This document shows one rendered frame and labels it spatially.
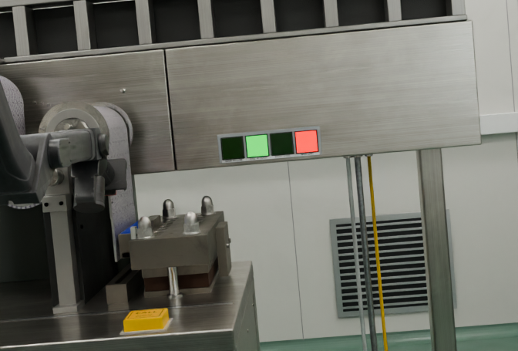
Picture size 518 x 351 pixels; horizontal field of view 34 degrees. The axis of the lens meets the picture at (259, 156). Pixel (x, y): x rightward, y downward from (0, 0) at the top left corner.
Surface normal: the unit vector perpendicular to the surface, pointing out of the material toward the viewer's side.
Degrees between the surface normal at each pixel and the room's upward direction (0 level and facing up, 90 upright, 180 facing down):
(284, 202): 90
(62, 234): 90
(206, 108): 90
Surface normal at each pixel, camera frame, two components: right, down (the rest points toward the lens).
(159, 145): -0.04, 0.05
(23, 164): 0.98, -0.15
